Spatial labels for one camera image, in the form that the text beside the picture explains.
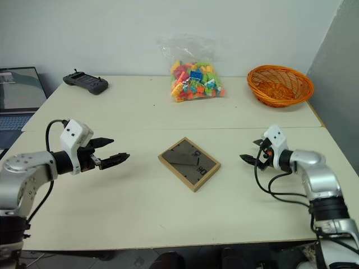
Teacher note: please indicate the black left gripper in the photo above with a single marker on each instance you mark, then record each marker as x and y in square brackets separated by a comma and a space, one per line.
[85, 159]

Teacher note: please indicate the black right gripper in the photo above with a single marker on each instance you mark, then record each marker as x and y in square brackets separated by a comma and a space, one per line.
[265, 161]

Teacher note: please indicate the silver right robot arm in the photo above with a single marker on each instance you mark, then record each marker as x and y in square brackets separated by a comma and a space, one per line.
[319, 179]

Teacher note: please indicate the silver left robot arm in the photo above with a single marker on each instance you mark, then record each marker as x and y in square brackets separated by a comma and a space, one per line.
[25, 179]

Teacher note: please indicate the open laptop computer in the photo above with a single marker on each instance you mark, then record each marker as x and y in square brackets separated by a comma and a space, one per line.
[19, 92]

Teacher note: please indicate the wooden framed square clock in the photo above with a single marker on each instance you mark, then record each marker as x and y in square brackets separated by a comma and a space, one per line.
[188, 164]

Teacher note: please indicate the orange woven basket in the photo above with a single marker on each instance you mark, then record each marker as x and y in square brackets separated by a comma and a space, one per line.
[280, 87]

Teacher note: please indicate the black handheld remote controller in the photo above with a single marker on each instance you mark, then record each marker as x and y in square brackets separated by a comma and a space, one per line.
[85, 82]

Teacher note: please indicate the clear bag of toy blocks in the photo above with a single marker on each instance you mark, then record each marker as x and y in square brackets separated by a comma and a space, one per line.
[196, 81]

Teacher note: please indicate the dark rounded shape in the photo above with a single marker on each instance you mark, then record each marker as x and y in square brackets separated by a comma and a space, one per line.
[168, 260]

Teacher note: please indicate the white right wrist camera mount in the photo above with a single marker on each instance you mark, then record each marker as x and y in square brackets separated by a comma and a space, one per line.
[277, 143]

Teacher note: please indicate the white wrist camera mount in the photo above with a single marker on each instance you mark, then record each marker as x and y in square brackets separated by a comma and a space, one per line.
[277, 143]
[73, 134]

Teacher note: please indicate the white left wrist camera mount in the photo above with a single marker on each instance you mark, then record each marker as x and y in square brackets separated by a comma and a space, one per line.
[73, 134]

